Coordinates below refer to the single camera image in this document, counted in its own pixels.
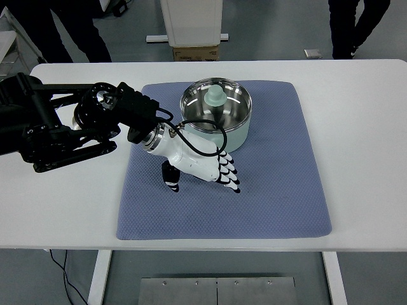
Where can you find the brown cardboard box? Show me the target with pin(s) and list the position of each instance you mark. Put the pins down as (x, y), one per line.
(194, 52)

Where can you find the white table leg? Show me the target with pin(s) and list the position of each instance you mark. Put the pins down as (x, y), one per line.
(335, 279)
(98, 279)

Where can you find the white furniture frame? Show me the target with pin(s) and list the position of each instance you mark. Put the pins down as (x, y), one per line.
(6, 41)

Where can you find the person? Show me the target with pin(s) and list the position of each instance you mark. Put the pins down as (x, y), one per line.
(343, 25)
(63, 25)

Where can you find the black object on floor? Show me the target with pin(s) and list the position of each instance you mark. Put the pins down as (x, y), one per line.
(118, 8)

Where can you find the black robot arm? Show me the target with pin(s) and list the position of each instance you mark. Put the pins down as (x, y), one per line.
(133, 108)

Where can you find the glass lid with green knob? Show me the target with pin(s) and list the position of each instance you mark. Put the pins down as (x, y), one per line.
(215, 97)

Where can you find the blue textured mat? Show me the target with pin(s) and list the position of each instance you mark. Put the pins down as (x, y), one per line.
(222, 209)

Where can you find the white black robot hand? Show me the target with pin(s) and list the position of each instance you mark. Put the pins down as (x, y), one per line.
(197, 159)

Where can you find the small grey floor plate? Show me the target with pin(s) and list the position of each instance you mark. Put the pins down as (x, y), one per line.
(312, 53)

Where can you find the white cabinet on base bar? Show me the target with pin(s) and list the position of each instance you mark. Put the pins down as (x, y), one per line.
(190, 22)

